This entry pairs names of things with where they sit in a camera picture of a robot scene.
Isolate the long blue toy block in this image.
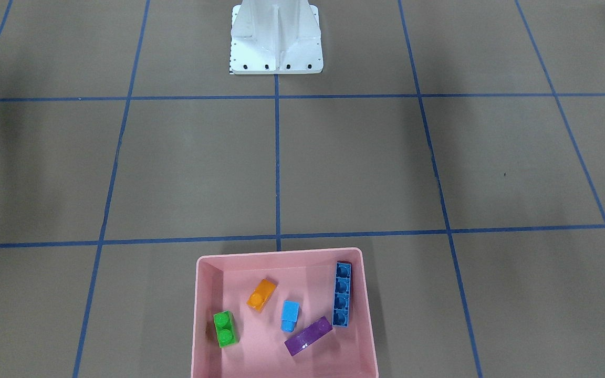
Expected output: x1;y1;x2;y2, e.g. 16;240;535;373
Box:
332;261;352;328

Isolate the orange toy block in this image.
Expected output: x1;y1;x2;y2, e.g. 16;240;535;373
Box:
246;278;277;313

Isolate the small blue toy block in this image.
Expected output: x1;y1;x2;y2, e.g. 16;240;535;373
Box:
280;300;300;333

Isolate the purple toy block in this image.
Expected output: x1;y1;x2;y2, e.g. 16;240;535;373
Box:
284;316;333;357

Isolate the green toy block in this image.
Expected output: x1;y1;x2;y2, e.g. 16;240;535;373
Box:
212;310;238;349

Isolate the pink plastic box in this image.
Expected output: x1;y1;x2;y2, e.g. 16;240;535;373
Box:
190;247;379;377

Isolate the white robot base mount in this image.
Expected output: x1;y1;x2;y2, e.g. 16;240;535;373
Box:
229;1;324;75

